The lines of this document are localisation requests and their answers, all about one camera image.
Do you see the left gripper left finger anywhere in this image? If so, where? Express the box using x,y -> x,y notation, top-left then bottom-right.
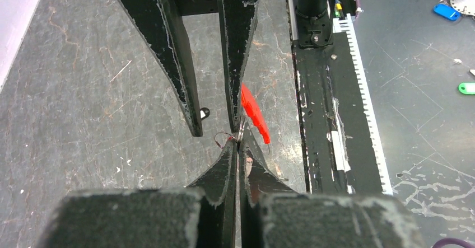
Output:
185,139 -> 238,247

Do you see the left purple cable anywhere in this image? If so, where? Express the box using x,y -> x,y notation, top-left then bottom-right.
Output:
432,238 -> 475,248

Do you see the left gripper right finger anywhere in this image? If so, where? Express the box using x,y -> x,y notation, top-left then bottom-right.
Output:
239,127 -> 295,247

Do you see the key with black tag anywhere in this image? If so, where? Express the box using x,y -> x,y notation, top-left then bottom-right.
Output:
200,107 -> 211,120

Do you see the green key tag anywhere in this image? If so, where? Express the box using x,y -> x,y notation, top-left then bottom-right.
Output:
458,82 -> 475,95

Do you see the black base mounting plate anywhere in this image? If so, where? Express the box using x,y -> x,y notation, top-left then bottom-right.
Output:
292,32 -> 383,194

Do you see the white toothed cable duct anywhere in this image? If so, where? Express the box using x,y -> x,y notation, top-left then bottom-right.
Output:
333,15 -> 393,195

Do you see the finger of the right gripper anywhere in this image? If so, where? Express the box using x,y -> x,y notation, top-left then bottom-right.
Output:
217,0 -> 259,132
119,0 -> 203,137

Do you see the blue key tag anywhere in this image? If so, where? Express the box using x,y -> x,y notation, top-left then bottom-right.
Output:
433,3 -> 460,21

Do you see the metal key organizer red handle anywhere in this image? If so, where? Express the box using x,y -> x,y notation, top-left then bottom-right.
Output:
214,83 -> 272,155

